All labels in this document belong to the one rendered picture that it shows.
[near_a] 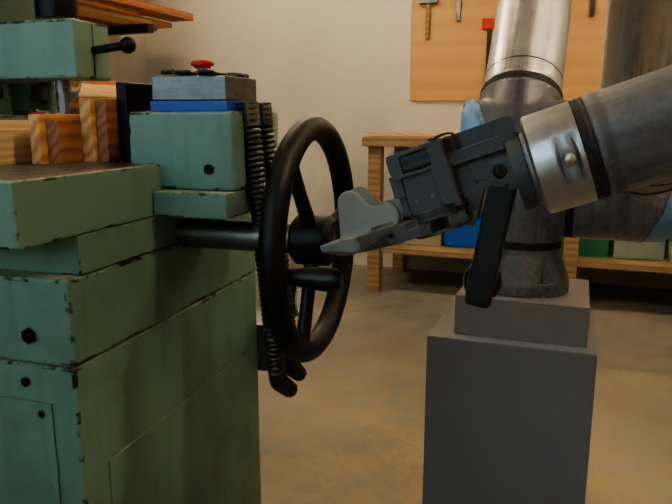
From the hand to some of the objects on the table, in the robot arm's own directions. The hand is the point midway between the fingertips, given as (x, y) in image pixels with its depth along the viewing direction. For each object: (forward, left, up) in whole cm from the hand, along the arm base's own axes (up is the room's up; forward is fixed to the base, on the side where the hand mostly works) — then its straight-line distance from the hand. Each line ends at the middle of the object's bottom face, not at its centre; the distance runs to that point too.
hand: (335, 252), depth 66 cm
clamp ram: (-8, -29, +8) cm, 31 cm away
